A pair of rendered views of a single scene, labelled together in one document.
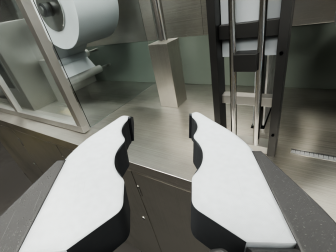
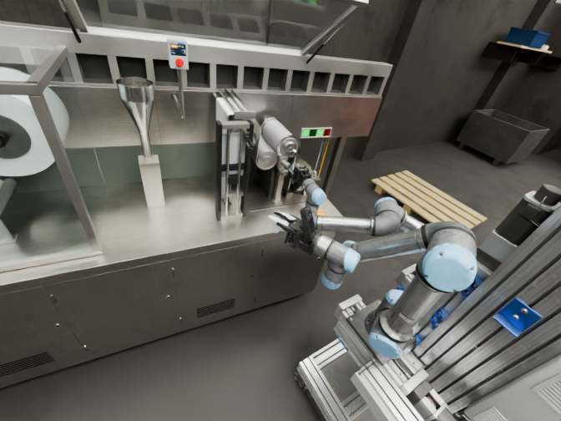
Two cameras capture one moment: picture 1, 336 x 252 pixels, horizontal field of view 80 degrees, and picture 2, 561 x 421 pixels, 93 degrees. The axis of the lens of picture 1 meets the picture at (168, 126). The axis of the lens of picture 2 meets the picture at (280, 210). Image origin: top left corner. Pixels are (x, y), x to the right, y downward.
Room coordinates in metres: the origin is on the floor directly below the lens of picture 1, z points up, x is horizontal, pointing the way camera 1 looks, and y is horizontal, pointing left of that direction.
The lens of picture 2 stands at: (-0.20, 0.74, 1.88)
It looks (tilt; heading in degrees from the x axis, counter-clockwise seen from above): 38 degrees down; 291
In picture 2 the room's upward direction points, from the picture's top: 11 degrees clockwise
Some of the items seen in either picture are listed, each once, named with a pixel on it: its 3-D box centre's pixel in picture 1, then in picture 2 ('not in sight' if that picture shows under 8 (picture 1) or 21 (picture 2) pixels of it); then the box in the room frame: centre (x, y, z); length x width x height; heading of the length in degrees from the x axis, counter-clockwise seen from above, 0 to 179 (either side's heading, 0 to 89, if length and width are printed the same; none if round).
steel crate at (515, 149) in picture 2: not in sight; (497, 137); (-1.93, -6.03, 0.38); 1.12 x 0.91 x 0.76; 149
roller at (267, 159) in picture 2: not in sight; (260, 149); (0.50, -0.54, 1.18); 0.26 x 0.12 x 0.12; 142
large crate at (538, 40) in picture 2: not in sight; (526, 38); (-1.39, -5.89, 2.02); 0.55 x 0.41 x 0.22; 59
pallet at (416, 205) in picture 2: not in sight; (424, 201); (-0.83, -2.88, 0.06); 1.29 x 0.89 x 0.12; 149
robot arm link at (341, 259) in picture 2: not in sight; (341, 256); (-0.19, 0.03, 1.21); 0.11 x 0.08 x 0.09; 175
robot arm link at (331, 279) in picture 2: not in sight; (336, 271); (-0.19, 0.01, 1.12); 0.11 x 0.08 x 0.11; 85
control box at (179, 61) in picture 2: not in sight; (178, 53); (0.69, -0.14, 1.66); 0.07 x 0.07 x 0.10; 52
